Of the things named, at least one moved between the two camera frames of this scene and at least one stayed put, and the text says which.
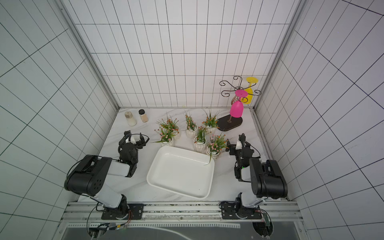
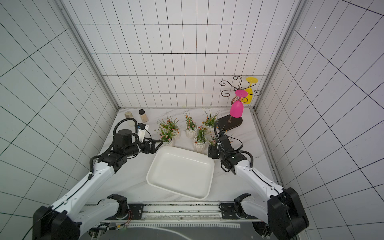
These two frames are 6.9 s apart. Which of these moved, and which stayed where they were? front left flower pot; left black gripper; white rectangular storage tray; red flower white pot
Moved: left black gripper
Stayed: white rectangular storage tray; front left flower pot; red flower white pot
